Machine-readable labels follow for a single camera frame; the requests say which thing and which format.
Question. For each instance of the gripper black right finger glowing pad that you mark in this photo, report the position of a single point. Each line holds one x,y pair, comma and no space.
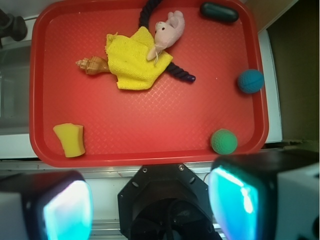
269,195

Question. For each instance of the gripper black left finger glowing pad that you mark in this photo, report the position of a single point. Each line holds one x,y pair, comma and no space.
54,205

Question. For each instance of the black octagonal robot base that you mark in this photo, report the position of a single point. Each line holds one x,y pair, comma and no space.
166,202

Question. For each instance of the yellow sponge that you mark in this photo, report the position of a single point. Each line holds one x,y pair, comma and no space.
71,137

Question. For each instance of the dark green oblong sponge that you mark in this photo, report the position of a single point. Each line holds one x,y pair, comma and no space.
219,12

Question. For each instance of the green dimpled ball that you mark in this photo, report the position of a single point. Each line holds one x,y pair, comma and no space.
224,142

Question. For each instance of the red plastic tray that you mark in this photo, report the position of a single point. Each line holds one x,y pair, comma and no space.
173,121

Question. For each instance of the blue ball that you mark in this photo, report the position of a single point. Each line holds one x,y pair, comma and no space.
250,81

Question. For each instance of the brown seashell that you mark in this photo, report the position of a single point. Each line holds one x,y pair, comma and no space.
93,66

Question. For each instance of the yellow cloth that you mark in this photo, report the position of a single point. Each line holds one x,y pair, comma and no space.
127,60

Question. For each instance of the black knob object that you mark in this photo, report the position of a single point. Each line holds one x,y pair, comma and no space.
12,26

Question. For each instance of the pink plush bunny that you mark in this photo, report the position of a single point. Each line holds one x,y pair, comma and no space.
167,33

